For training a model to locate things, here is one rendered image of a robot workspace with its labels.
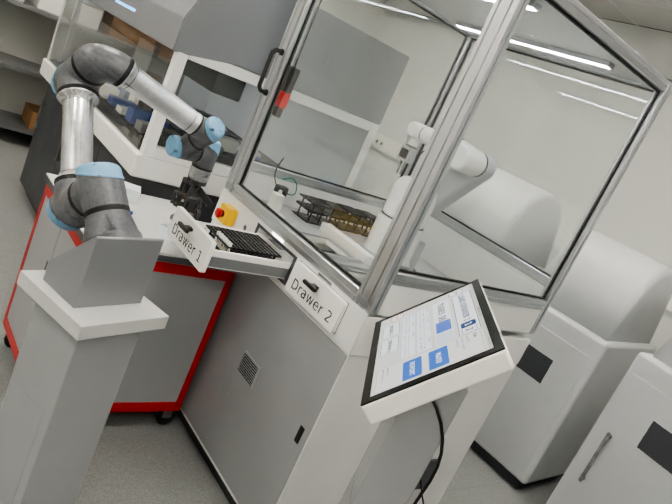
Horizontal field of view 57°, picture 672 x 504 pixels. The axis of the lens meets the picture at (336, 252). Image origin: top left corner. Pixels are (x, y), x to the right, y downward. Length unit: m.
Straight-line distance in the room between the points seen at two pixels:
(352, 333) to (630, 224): 3.37
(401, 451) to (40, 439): 0.94
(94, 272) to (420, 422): 0.87
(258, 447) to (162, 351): 0.52
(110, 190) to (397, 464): 0.99
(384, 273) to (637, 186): 3.41
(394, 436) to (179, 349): 1.17
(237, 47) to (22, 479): 1.85
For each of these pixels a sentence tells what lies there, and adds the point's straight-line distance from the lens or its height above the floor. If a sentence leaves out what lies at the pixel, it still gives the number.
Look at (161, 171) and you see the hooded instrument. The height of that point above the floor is 0.86.
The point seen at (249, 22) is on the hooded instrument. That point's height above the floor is 1.59.
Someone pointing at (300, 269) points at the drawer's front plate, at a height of 0.91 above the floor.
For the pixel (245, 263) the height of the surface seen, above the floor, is 0.87.
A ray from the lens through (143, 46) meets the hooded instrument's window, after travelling 3.08.
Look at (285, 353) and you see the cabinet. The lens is 2.14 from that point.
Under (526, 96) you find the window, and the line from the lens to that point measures 1.96.
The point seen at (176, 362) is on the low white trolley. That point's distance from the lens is 2.49.
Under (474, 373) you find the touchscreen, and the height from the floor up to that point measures 1.13.
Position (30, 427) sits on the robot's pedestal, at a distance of 1.89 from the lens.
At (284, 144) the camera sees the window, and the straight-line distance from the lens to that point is 2.36.
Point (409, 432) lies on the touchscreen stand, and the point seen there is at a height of 0.87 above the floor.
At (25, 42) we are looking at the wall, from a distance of 6.10.
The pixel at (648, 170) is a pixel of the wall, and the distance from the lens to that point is 5.03.
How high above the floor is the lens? 1.52
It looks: 14 degrees down
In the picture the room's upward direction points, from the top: 24 degrees clockwise
